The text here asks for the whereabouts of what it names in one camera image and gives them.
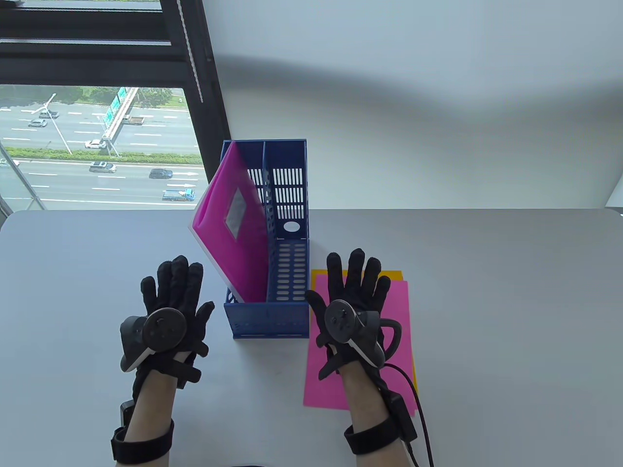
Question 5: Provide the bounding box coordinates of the black forearm box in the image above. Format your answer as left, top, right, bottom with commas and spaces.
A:
387, 393, 419, 442

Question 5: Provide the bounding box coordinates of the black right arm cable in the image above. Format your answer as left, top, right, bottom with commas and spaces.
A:
385, 362, 435, 467

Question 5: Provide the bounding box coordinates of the white bead chain cord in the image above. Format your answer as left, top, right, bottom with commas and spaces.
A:
176, 0, 203, 104

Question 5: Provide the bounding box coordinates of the grey left hand controller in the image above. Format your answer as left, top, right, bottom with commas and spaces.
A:
119, 308, 188, 374

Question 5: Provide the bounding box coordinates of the blue perforated file holder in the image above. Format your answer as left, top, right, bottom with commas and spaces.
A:
221, 140, 311, 340

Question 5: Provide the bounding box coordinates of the green road sign gantry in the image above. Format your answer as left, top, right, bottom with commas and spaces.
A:
96, 87, 140, 157

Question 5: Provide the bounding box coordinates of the person's right hand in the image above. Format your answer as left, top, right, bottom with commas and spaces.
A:
306, 249, 391, 381

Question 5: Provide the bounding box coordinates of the white street lamp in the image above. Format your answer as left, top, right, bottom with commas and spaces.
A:
32, 92, 73, 156

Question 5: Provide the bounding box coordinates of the black left arm strap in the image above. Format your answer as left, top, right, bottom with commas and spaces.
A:
111, 419, 175, 463

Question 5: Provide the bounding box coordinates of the grey hand controller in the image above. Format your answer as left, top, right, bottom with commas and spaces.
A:
325, 301, 404, 369
119, 308, 188, 374

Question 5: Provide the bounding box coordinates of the grey slanted window bar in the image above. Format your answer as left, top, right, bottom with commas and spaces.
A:
0, 144, 48, 211

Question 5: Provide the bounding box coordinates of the pink cardstock sheet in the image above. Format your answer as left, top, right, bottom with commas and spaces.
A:
303, 276, 418, 417

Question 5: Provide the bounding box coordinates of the black right arm strap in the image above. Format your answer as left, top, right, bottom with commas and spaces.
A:
344, 418, 401, 456

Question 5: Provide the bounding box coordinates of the person's right forearm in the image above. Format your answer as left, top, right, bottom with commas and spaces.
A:
338, 362, 392, 433

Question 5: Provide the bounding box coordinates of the person's left hand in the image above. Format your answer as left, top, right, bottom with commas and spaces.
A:
131, 255, 216, 405

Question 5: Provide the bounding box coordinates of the clear L-shaped folder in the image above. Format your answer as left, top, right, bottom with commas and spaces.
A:
189, 214, 234, 296

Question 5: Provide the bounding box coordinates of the person's left forearm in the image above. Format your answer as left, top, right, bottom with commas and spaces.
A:
122, 367, 178, 443

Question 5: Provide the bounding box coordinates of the black window frame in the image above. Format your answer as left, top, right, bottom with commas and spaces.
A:
0, 0, 232, 211

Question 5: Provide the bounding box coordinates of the black arm strap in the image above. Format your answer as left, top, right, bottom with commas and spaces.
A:
344, 418, 401, 456
111, 419, 175, 463

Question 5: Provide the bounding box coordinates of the grey right hand controller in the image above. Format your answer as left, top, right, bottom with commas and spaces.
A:
325, 301, 404, 369

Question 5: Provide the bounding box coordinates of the orange cardstock sheet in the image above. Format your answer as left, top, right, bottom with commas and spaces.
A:
311, 269, 419, 397

